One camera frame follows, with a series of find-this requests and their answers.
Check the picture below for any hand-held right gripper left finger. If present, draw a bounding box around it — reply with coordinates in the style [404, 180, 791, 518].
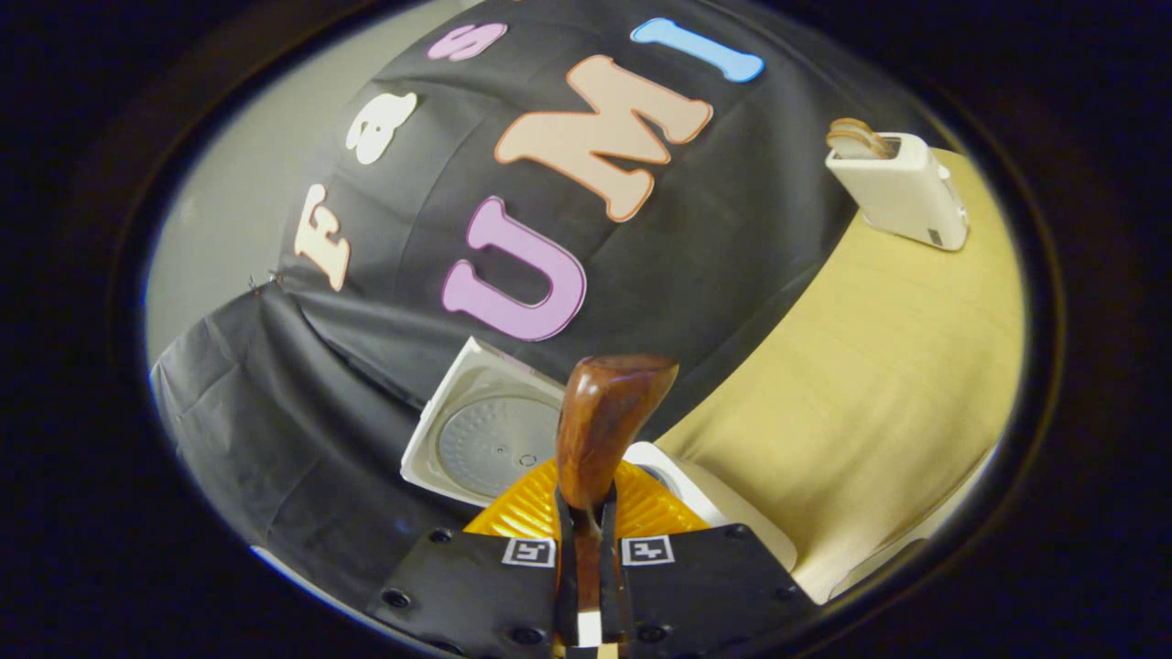
[366, 458, 580, 655]

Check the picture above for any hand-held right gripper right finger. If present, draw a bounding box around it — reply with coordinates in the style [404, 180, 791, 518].
[600, 458, 818, 655]

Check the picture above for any white rice cooker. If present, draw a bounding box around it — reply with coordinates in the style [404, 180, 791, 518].
[400, 337, 799, 573]

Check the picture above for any brown wooden spoon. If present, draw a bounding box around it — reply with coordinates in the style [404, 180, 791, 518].
[556, 355, 680, 614]

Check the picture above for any black backdrop cloth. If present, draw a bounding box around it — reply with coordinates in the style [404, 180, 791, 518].
[149, 0, 917, 605]

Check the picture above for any white toaster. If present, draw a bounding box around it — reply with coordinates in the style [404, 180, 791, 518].
[824, 133, 970, 253]

